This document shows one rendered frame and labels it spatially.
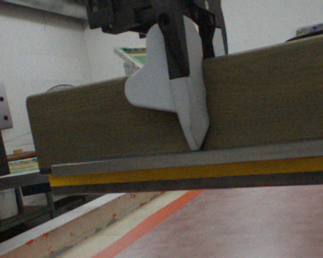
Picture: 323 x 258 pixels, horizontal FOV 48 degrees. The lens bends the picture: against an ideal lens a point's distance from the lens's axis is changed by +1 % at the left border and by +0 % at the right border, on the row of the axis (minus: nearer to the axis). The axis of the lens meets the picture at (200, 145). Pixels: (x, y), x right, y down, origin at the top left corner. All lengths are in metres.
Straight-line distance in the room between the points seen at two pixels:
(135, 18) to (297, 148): 0.14
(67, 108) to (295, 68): 0.20
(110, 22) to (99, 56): 5.89
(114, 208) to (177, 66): 0.37
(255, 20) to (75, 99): 4.78
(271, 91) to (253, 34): 4.80
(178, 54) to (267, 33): 4.77
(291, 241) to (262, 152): 0.18
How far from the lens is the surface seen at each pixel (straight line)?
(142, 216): 0.58
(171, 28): 0.24
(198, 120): 0.25
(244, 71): 0.25
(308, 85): 0.24
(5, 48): 5.23
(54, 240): 0.49
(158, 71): 0.26
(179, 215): 0.54
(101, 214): 0.55
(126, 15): 0.27
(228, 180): 0.28
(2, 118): 0.77
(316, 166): 0.26
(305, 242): 0.40
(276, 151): 0.24
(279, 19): 4.99
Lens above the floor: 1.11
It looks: 6 degrees down
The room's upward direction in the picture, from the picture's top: 9 degrees counter-clockwise
